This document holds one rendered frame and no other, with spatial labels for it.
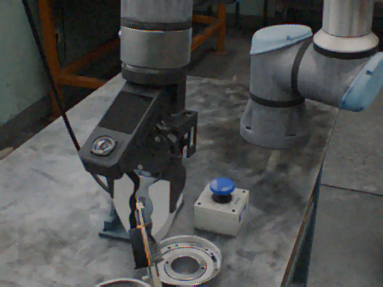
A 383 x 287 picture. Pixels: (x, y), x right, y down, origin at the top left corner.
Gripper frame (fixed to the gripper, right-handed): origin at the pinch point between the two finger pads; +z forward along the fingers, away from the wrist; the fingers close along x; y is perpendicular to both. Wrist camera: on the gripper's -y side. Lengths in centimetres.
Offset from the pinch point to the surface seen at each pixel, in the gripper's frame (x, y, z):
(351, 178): -16, 188, 68
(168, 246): 1.3, 11.4, 8.8
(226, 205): -3.8, 21.7, 5.7
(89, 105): 42, 56, 6
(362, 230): -25, 149, 73
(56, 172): 31.7, 27.0, 10.0
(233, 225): -5.7, 20.3, 8.1
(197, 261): -3.6, 10.2, 9.2
